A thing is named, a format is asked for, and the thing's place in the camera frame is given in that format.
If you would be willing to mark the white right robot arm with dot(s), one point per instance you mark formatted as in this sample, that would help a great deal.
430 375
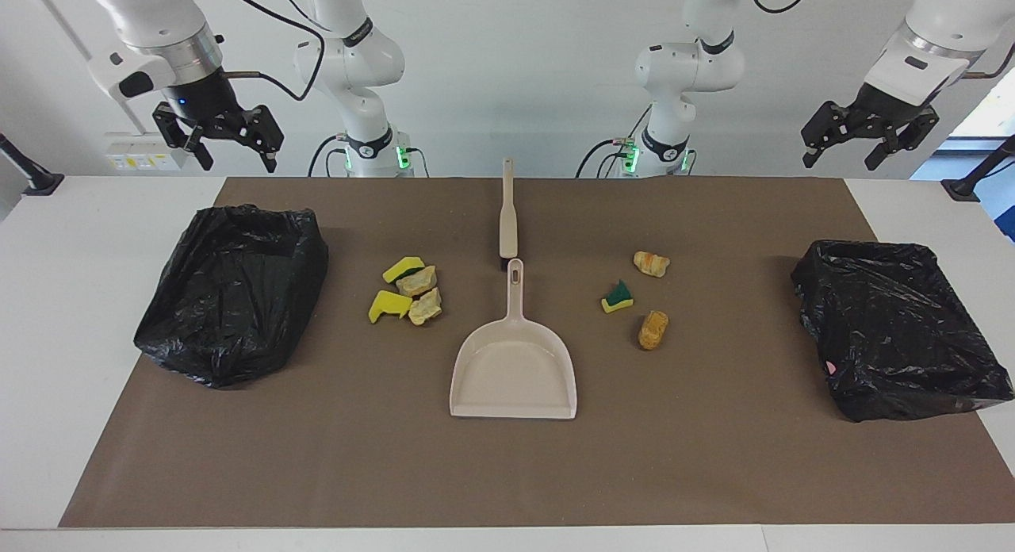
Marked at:
357 60

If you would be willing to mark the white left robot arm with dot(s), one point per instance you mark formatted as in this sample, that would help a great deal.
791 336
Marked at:
690 64

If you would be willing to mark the yellow green sponge wedge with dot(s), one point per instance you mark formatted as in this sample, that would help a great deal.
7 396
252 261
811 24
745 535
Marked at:
403 267

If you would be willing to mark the brown table mat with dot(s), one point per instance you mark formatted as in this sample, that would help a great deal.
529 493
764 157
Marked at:
507 473

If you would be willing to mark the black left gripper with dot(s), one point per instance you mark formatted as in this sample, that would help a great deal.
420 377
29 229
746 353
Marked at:
884 108

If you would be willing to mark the white wall socket box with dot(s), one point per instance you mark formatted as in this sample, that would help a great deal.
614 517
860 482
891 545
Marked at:
147 151

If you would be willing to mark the beige plastic dustpan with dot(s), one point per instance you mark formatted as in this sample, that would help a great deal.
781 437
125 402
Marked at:
511 369

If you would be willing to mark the green yellow sponge scrap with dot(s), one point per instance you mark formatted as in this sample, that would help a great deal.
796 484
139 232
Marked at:
617 300

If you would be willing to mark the beige foam chunk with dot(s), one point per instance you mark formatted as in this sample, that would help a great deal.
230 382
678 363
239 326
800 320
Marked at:
427 306
418 282

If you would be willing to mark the black bin bag pink mark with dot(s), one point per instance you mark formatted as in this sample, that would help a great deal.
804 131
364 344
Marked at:
896 338

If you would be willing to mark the yellow notched sponge piece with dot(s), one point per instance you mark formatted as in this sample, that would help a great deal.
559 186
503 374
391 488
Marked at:
387 303

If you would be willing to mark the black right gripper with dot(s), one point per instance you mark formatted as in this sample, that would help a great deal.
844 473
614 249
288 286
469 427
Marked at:
202 100

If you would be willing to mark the beige hand brush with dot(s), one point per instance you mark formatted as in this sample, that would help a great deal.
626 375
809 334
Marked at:
507 227

